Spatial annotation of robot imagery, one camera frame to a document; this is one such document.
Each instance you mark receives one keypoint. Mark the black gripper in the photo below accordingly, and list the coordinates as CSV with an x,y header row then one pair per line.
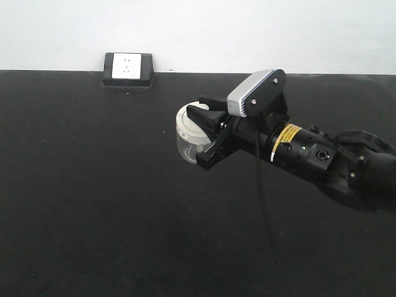
x,y
228,134

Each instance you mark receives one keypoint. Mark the glass jar with cream lid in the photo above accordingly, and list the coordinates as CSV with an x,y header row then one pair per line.
x,y
191,139

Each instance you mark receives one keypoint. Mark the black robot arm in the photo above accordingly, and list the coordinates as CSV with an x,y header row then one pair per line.
x,y
354,168

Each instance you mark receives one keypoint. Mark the black white power socket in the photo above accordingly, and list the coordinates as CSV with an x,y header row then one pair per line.
x,y
128,70

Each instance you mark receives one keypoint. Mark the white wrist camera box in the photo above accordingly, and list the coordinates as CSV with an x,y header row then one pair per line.
x,y
255,93

